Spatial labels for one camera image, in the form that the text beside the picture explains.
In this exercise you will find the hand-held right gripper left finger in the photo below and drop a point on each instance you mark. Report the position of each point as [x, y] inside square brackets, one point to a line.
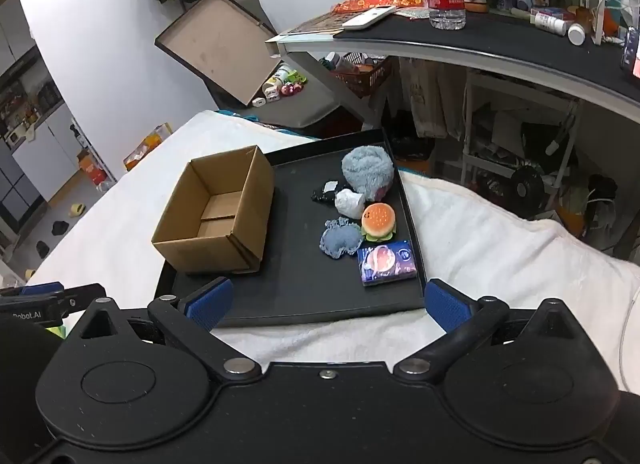
[210, 303]

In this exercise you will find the white paper wad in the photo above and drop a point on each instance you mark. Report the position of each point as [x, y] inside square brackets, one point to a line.
[350, 204]

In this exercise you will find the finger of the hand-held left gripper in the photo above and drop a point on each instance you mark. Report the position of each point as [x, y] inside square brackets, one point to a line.
[80, 299]

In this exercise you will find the white charger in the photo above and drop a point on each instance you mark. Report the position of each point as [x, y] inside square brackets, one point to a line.
[259, 102]

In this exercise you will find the green toy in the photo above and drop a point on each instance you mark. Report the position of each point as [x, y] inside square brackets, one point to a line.
[298, 78]

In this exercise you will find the white plastic bottle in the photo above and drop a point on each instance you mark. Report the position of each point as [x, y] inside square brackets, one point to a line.
[548, 22]

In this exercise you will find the white remote control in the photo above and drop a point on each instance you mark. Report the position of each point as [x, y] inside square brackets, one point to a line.
[367, 18]

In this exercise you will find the black slipper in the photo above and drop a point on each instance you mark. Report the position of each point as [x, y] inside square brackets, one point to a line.
[59, 227]
[42, 248]

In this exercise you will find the white blanket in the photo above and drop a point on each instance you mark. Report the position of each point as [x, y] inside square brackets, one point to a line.
[500, 254]

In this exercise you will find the grey white cabinet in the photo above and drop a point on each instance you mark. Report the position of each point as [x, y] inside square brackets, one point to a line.
[35, 159]

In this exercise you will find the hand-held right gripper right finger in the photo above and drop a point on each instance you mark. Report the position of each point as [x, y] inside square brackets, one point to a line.
[447, 311]

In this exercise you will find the blue tissue packet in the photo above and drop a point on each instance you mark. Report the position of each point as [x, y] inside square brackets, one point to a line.
[387, 264]

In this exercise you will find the blue-grey fluffy plush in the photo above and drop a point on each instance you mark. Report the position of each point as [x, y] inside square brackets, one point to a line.
[367, 169]

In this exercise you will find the burger plush toy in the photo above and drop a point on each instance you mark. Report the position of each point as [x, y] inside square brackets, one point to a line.
[378, 221]

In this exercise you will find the black tray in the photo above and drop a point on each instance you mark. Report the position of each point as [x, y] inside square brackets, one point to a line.
[300, 269]

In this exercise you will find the teal bedsheet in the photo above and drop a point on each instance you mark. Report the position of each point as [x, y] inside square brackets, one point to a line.
[235, 115]

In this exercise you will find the brown cardboard box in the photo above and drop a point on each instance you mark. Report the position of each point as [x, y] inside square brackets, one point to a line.
[250, 204]

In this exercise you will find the red plastic basket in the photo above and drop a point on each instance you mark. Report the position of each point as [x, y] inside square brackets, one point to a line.
[367, 77]

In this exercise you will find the orange tissue box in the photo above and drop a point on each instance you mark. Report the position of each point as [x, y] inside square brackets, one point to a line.
[147, 147]

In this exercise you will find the black desk mat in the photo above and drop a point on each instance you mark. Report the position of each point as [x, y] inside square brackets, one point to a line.
[490, 37]

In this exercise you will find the pink toy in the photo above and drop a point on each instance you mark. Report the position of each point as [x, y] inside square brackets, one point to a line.
[291, 88]

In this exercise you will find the white tote bag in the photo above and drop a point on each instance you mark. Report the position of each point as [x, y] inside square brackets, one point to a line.
[432, 99]

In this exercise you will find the red carton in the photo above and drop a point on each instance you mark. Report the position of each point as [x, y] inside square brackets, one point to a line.
[92, 169]

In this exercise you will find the white metal rack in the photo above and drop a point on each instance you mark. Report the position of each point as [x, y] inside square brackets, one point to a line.
[469, 144]

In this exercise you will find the yellow slipper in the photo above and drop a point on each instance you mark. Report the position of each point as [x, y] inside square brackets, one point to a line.
[76, 210]

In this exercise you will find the black round fan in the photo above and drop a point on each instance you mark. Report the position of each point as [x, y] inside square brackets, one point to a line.
[527, 186]

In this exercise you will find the grey desk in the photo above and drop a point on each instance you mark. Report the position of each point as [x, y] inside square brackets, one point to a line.
[320, 47]

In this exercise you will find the white jar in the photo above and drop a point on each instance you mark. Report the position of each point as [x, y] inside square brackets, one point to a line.
[576, 34]

